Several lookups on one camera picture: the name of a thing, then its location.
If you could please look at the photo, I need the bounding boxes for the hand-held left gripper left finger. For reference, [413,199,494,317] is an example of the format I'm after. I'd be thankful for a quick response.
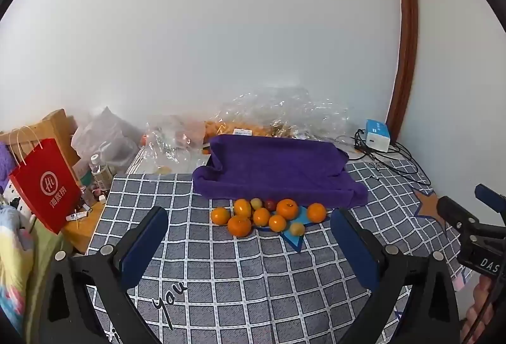
[24,205,169,344]

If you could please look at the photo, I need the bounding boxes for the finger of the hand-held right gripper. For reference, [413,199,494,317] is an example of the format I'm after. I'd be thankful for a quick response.
[437,196,480,235]
[474,183,506,212]

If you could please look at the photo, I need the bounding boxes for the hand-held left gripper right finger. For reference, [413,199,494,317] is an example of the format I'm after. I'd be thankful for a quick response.
[330,207,462,344]

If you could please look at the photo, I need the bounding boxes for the orange tangerine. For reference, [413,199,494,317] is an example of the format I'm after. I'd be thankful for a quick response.
[233,199,253,218]
[227,215,253,238]
[211,207,231,226]
[252,208,271,227]
[268,214,287,233]
[276,199,300,220]
[307,203,327,223]

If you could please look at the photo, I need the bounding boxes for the purple towel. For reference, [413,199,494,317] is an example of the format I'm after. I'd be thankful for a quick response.
[192,134,369,209]

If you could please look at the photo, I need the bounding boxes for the person's right hand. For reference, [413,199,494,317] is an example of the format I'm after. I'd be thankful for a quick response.
[462,276,499,344]

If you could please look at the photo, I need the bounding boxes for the wooden nightstand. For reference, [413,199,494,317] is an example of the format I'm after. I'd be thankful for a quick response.
[62,190,108,254]

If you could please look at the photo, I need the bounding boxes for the clear plastic bottle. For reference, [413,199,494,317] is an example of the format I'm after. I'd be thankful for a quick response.
[90,155,115,191]

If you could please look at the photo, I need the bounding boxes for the grey checkered bed sheet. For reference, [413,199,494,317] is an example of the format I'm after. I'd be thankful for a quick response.
[85,152,481,344]

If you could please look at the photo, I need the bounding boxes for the white and blue box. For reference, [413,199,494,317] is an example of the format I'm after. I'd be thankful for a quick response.
[364,119,392,152]

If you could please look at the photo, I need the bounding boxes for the small clear plastic bag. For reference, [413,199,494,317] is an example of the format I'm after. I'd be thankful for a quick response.
[141,115,212,175]

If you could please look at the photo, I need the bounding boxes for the red paper bag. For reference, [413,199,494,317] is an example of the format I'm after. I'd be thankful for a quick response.
[8,126,82,235]

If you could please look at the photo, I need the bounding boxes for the grey plastic bag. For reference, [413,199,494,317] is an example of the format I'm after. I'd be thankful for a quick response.
[71,107,140,172]

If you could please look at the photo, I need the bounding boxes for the colourful printed blanket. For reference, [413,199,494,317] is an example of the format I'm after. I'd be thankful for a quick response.
[0,205,54,335]

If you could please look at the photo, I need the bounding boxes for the brown cardboard box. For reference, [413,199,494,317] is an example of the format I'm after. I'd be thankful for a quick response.
[0,109,80,171]

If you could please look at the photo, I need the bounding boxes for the large crumpled clear plastic bag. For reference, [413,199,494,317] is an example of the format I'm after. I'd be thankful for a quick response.
[203,86,349,141]

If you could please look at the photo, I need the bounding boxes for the purple cloth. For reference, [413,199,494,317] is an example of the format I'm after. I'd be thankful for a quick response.
[0,142,11,191]

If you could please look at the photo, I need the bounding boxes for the black cable bundle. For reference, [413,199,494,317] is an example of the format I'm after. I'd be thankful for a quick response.
[353,128,433,186]

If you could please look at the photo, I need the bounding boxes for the brown wooden door frame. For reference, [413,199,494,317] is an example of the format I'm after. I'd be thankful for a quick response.
[385,0,419,141]

